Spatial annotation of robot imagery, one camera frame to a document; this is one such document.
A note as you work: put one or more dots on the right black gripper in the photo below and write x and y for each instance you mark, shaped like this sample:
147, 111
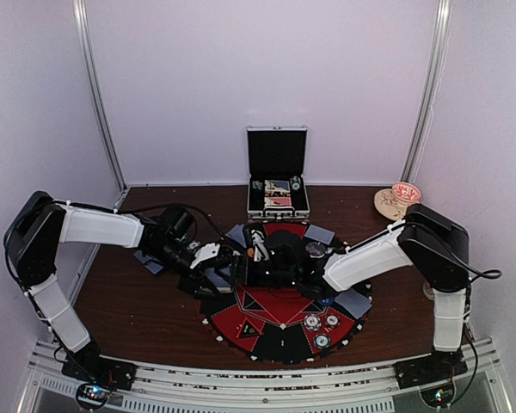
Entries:
246, 280

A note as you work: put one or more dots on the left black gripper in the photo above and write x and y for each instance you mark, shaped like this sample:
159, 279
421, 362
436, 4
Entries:
192, 283

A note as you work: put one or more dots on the blue checkered card deck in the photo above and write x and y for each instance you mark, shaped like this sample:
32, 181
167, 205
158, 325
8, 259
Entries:
218, 281

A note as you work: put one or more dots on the card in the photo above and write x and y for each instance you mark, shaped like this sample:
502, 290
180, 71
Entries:
236, 234
319, 234
355, 303

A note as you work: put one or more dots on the blue chip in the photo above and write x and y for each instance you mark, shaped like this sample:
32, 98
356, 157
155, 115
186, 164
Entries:
321, 341

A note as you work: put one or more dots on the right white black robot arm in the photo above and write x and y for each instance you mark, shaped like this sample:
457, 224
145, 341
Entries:
424, 239

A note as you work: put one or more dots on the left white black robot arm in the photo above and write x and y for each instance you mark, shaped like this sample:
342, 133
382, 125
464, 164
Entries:
45, 227

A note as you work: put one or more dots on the chip stack under right arm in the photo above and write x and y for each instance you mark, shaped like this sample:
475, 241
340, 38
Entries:
428, 291

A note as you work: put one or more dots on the clear dealer button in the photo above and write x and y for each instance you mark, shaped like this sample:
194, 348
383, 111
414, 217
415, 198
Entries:
316, 250

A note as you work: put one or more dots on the round red black poker mat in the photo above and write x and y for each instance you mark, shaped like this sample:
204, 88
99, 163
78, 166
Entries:
266, 324

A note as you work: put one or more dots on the white chip stack near ten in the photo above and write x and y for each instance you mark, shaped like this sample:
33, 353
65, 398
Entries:
312, 322

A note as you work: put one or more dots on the card decks in case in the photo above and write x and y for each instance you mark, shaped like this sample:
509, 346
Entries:
277, 193

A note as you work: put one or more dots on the aluminium poker case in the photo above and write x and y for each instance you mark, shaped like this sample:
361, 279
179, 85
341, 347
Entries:
276, 153

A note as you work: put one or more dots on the chips in case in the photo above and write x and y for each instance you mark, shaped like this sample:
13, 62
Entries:
295, 183

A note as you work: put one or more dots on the round wooden board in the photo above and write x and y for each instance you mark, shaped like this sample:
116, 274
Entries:
393, 205

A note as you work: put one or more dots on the red white patterned bowl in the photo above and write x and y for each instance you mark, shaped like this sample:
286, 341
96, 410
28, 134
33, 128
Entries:
406, 192

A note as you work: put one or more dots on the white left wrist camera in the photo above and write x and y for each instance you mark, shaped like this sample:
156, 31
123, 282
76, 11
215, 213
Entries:
206, 252

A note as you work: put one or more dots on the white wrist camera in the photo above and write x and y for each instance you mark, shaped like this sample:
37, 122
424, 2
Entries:
255, 240
206, 252

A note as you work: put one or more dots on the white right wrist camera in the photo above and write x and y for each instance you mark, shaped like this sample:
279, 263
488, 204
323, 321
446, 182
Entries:
255, 240

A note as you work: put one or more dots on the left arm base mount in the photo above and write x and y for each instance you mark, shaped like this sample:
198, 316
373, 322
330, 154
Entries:
117, 375

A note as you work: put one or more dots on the aluminium front rail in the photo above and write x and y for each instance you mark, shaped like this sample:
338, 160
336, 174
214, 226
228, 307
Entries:
370, 387

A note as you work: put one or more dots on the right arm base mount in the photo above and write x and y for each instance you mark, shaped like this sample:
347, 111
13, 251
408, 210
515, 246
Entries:
437, 366

